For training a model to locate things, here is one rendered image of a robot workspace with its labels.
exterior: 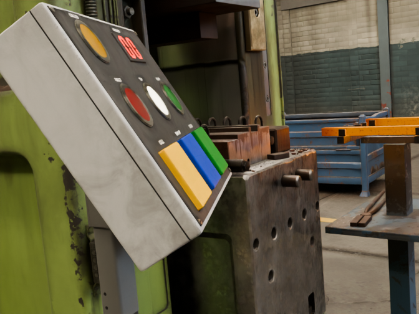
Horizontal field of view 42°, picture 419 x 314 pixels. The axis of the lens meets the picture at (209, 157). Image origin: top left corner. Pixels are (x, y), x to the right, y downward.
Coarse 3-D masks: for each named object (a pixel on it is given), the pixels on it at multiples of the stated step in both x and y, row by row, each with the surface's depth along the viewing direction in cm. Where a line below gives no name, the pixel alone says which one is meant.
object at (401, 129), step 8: (328, 128) 157; (336, 128) 155; (344, 128) 154; (352, 128) 152; (360, 128) 151; (368, 128) 150; (376, 128) 149; (384, 128) 147; (392, 128) 146; (400, 128) 145; (408, 128) 144
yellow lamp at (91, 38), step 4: (80, 24) 60; (80, 28) 59; (84, 28) 60; (88, 28) 62; (84, 32) 59; (88, 32) 60; (92, 32) 62; (88, 36) 59; (92, 36) 61; (88, 40) 59; (92, 40) 60; (96, 40) 61; (92, 44) 59; (96, 44) 60; (100, 44) 62; (96, 48) 59; (100, 48) 61; (100, 52) 60; (104, 52) 61; (104, 56) 61
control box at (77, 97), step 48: (0, 48) 55; (48, 48) 54; (144, 48) 85; (48, 96) 55; (96, 96) 54; (144, 96) 67; (96, 144) 55; (144, 144) 55; (96, 192) 56; (144, 192) 55; (144, 240) 56
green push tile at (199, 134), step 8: (200, 128) 82; (200, 136) 79; (208, 136) 84; (200, 144) 77; (208, 144) 80; (208, 152) 77; (216, 152) 82; (216, 160) 79; (224, 160) 84; (216, 168) 77; (224, 168) 80
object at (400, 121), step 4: (368, 120) 174; (376, 120) 173; (380, 120) 172; (384, 120) 171; (388, 120) 170; (392, 120) 170; (396, 120) 169; (400, 120) 168; (404, 120) 168; (408, 120) 167; (412, 120) 166; (416, 120) 165; (368, 124) 175; (376, 124) 173; (380, 124) 172; (384, 124) 172; (388, 124) 171; (392, 124) 170; (396, 124) 169; (400, 124) 168; (404, 124) 168; (408, 124) 167; (412, 124) 166; (416, 124) 166
